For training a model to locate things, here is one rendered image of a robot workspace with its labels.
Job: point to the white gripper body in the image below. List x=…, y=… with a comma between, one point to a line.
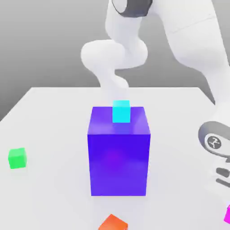
x=223, y=183

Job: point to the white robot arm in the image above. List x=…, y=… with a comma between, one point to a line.
x=194, y=45

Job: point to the small magenta cube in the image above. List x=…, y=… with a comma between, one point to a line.
x=227, y=215

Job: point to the small orange cube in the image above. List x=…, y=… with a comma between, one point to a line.
x=113, y=223

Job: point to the small cyan cube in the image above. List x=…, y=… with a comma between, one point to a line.
x=121, y=113

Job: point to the small green cube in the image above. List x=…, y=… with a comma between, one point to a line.
x=17, y=159

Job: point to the large purple box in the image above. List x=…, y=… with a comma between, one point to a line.
x=117, y=161

